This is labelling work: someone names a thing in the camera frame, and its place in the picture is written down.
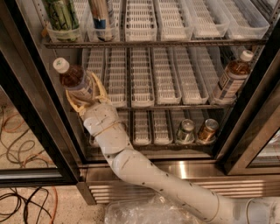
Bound top wire shelf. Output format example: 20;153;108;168
44;39;268;49

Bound right copper can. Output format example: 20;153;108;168
198;118;219;143

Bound wire shelf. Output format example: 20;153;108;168
71;103;235;114
44;39;268;49

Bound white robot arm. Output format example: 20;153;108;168
61;72;280;224

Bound blue beige bottle top shelf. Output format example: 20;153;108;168
88;0;116;41

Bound white tray under bottle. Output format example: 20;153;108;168
193;46;236;105
82;48;105;81

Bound silver green can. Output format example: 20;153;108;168
176;119;195;144

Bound left glass fridge door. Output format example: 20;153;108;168
0;0;80;186

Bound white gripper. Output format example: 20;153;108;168
66;72;124;137

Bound black cables on floor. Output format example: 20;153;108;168
0;186;53;224

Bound glass fridge door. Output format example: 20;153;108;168
215;20;280;175
0;0;80;186

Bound tea bottle white cap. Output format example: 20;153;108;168
214;49;255;102
52;57;95;103

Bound white tray under left bottle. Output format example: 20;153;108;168
82;48;105;81

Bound white tray under right bottle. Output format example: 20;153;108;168
193;46;236;105

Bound middle wire shelf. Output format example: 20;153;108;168
71;103;235;114

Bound white tray shelf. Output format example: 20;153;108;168
151;47;181;105
130;47;155;108
173;47;208;105
104;48;127;108

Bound green bottle top shelf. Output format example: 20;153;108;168
43;0;79;31

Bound right glass fridge door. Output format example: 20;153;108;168
215;20;280;175

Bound orange cable on floor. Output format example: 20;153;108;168
49;186;59;224

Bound clear plastic container on floor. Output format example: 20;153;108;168
104;195;206;224

